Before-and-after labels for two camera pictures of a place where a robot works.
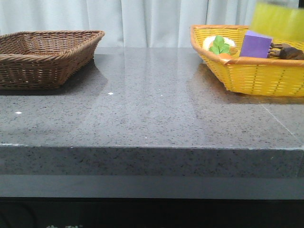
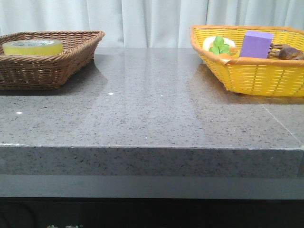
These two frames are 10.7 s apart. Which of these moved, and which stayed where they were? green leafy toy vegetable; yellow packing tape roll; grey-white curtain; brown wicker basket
Moved: yellow packing tape roll
Stayed: brown wicker basket; green leafy toy vegetable; grey-white curtain
